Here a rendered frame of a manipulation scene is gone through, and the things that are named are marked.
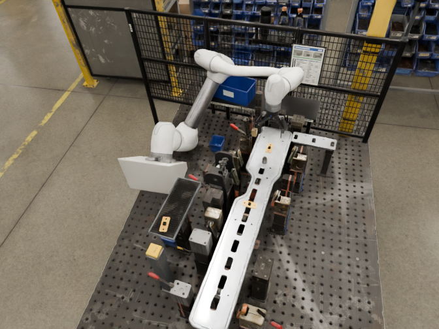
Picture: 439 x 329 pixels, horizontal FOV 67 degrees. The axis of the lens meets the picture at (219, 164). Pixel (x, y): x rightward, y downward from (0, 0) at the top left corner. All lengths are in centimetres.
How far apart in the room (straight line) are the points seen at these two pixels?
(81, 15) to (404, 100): 385
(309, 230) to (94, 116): 302
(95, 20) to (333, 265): 351
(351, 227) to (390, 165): 153
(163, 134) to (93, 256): 134
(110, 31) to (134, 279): 295
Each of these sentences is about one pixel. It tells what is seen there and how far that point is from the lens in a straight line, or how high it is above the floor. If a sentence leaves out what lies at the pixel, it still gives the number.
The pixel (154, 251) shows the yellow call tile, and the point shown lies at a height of 116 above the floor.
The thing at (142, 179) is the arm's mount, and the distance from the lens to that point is 237.
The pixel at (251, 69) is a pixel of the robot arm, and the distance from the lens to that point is 208.
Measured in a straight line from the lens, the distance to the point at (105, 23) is 426.
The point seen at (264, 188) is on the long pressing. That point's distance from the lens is 202.
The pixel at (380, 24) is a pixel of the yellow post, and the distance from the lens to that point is 233.
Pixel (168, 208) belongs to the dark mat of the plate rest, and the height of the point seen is 116.
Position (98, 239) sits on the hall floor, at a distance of 322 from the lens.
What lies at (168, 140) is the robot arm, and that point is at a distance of 232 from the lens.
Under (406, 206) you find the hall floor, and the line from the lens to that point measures 347.
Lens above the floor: 262
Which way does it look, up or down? 49 degrees down
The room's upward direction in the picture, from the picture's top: 5 degrees counter-clockwise
